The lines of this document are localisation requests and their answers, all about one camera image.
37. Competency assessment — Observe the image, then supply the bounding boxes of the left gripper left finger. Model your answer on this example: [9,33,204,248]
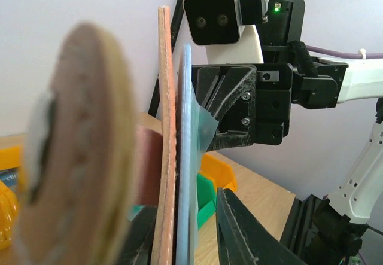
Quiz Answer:
[122,206,157,264]

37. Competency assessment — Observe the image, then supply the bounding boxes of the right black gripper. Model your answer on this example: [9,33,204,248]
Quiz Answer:
[192,63,293,151]

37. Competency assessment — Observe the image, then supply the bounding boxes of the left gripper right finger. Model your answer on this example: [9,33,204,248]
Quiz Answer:
[216,188,305,265]

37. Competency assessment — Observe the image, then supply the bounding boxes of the pink card holder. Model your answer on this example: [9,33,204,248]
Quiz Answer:
[13,5,219,265]

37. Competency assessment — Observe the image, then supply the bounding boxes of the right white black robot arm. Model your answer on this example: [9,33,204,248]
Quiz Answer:
[221,0,382,197]

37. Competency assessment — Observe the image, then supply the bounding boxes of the blue card stack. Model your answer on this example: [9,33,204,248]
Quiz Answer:
[0,168,18,190]

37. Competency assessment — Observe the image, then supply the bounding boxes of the green bin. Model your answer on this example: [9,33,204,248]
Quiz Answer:
[197,174,216,229]

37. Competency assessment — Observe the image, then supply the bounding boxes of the yellow bin far right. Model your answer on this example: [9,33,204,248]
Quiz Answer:
[199,154,238,192]

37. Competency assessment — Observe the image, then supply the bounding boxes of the yellow bin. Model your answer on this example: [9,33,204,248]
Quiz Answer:
[1,145,22,250]
[199,154,238,192]

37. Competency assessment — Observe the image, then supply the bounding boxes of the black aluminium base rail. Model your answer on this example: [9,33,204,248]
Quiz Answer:
[280,195,330,264]

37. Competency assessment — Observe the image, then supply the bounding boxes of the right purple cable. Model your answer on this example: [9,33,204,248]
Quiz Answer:
[262,0,383,61]

